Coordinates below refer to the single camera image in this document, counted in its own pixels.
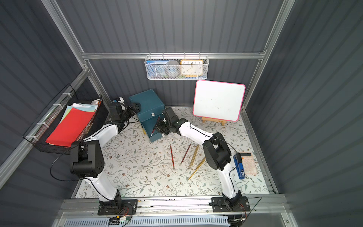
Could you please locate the teal yellow drawer cabinet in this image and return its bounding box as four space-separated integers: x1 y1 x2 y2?
129 89 164 137

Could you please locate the teal drawer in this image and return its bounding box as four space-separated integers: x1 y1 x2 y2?
141 114 164 143

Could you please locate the blue red pencil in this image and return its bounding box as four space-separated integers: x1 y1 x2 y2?
180 143 192 165

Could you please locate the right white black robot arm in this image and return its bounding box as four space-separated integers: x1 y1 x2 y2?
154 107 242 208

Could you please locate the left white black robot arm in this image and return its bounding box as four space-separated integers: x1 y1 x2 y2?
70 98 141 205

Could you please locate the wooden whiteboard easel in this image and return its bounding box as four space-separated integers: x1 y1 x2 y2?
201 117 227 126

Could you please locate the blue box in basket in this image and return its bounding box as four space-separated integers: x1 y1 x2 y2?
145 60 169 79

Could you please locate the gold pencil lower right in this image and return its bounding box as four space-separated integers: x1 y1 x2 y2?
188 158 206 180

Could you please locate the grey tape roll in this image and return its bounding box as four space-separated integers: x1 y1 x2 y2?
165 60 180 78

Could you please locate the red paper sheet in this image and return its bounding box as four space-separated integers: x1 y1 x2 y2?
45 106 95 147

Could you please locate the pink framed whiteboard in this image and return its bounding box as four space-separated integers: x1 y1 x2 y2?
193 80 246 122

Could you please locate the yellow analog clock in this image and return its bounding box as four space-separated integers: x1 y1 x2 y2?
180 59 204 77

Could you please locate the blue stapler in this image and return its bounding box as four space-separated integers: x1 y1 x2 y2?
233 153 245 180

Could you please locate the pink calculator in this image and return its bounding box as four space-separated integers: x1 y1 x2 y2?
241 152 258 176

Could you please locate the black wire paper tray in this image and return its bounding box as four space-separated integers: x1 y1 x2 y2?
23 86 109 154

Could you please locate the white wire wall basket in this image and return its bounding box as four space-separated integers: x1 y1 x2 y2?
144 54 209 80

